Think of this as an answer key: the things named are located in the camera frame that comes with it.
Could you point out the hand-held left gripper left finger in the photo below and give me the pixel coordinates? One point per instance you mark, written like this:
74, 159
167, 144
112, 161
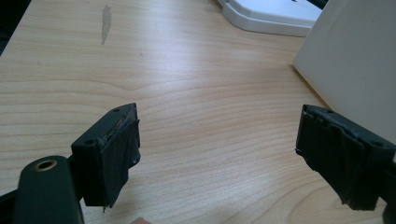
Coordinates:
106, 155

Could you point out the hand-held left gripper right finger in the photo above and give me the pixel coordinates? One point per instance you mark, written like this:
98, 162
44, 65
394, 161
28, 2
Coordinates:
339, 155

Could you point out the white plastic base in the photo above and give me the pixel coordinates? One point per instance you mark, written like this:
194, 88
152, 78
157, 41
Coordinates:
271, 15

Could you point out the pink object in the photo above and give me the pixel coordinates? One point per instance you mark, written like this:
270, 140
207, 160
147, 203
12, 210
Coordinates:
140, 221

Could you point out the white box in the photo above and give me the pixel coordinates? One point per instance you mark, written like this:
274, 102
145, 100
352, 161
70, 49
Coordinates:
351, 62

